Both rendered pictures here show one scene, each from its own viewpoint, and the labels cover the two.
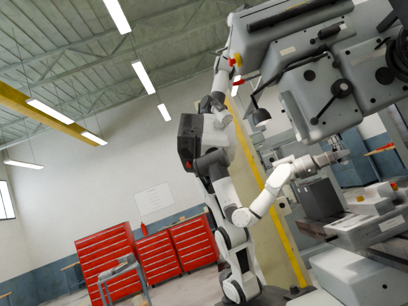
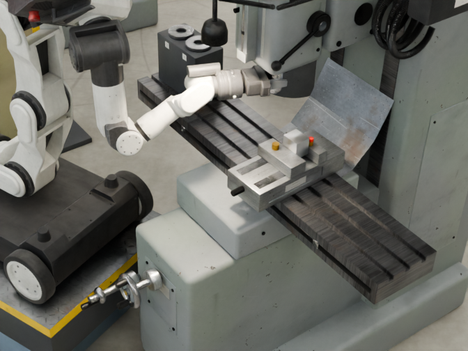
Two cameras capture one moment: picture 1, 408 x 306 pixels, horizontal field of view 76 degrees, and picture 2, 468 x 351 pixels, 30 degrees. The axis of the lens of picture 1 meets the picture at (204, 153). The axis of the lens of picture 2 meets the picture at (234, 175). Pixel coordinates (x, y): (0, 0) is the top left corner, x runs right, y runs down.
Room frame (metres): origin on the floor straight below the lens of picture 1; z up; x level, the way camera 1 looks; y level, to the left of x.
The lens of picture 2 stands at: (-0.69, 0.86, 2.63)
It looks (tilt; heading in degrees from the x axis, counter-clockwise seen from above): 38 degrees down; 325
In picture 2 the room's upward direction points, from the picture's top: 2 degrees clockwise
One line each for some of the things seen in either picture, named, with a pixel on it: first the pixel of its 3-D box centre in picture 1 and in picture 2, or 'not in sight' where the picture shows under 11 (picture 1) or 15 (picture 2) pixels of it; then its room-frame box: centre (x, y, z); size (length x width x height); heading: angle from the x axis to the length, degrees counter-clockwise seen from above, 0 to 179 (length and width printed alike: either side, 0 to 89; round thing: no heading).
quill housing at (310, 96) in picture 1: (316, 100); (280, 7); (1.07, -0.51, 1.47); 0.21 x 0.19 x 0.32; 3
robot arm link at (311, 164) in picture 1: (318, 163); (245, 83); (1.10, -0.42, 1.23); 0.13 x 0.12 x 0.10; 161
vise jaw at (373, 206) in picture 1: (369, 206); (281, 157); (0.94, -0.46, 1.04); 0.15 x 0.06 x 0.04; 6
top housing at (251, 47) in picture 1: (284, 30); not in sight; (1.07, -0.52, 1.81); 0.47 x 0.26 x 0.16; 93
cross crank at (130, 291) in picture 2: not in sight; (138, 285); (1.05, -0.01, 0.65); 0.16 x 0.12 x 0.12; 93
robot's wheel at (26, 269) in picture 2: not in sight; (29, 276); (1.41, 0.22, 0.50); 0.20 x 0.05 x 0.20; 22
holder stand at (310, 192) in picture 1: (316, 197); (189, 62); (1.55, -0.50, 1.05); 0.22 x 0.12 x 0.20; 5
